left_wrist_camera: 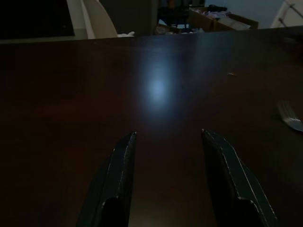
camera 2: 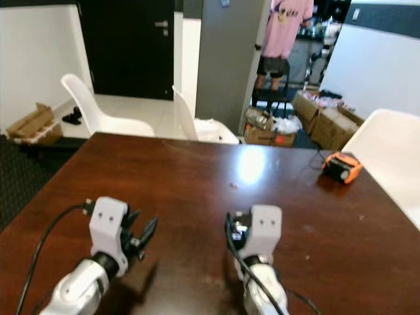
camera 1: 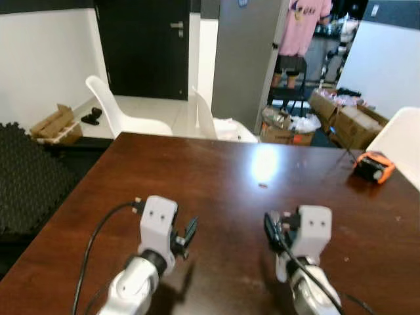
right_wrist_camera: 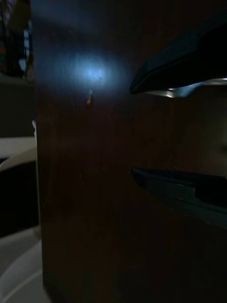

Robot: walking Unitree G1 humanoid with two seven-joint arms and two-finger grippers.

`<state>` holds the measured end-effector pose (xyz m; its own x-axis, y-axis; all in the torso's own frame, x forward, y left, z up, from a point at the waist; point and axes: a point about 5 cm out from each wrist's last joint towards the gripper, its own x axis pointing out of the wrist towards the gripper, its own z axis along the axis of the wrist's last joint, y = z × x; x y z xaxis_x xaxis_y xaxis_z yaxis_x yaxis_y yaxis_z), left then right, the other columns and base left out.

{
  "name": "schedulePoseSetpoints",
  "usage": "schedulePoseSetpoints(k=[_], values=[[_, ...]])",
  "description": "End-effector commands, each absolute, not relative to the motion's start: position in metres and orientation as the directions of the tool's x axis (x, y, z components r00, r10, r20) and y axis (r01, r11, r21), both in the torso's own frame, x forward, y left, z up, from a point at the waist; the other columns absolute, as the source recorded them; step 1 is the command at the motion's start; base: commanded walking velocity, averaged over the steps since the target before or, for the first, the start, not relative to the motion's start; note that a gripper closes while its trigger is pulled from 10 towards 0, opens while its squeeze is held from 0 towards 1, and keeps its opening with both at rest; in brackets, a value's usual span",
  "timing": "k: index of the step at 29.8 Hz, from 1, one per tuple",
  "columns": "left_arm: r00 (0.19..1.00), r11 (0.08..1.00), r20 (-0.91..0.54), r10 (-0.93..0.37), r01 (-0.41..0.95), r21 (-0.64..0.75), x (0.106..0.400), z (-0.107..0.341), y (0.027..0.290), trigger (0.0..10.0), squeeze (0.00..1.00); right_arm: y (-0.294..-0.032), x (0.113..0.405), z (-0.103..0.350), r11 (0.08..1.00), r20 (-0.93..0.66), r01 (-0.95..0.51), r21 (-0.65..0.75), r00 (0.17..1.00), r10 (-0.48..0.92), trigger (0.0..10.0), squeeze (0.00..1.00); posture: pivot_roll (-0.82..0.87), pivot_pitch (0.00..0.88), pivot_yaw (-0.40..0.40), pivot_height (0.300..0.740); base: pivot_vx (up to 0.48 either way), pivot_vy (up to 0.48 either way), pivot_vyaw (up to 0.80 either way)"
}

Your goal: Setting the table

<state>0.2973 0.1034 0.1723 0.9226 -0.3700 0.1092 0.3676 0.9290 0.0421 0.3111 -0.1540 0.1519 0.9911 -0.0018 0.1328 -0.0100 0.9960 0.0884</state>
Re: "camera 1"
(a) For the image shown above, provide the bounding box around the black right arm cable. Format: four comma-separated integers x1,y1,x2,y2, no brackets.
268,217,376,315

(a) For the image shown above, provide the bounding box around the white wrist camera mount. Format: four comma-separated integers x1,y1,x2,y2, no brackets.
139,196,179,274
275,205,333,283

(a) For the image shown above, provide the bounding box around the black door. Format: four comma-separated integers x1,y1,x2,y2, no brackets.
94,0,192,101

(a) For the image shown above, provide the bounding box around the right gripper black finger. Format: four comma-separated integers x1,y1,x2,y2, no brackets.
264,211,283,255

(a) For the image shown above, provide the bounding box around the person in pink shirt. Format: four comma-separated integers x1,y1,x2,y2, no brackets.
272,0,334,90

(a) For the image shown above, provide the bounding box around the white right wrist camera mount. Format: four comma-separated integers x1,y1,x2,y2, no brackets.
275,205,333,283

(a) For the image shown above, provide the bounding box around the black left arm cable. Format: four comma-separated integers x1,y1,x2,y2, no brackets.
72,199,144,315

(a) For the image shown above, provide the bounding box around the orange black tape measure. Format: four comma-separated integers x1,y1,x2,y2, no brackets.
354,151,396,184

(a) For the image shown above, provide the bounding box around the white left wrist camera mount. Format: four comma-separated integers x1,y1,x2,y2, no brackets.
139,196,179,274

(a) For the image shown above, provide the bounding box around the white plastic chair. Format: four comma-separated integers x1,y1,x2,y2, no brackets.
190,86,259,144
366,106,420,192
85,75,173,139

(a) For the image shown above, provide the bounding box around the cardboard box with rubbish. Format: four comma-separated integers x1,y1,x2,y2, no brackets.
260,106,323,146

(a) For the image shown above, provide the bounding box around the black stool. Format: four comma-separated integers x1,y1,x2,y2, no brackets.
267,55,310,116

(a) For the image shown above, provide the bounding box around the grey door panel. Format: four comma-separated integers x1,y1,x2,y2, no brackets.
211,0,290,133

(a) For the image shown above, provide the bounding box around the small open cardboard box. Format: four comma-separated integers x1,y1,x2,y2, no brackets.
30,103,84,146

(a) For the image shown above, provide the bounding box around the large brown cardboard box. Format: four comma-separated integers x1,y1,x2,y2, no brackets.
308,88,389,150

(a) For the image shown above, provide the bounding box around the black shoe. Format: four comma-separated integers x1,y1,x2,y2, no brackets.
80,106,103,126

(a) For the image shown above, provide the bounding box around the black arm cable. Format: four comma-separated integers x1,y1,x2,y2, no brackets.
72,199,144,315
268,217,376,315

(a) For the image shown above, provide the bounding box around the black foam floor mat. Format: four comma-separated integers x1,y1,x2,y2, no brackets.
0,122,87,238

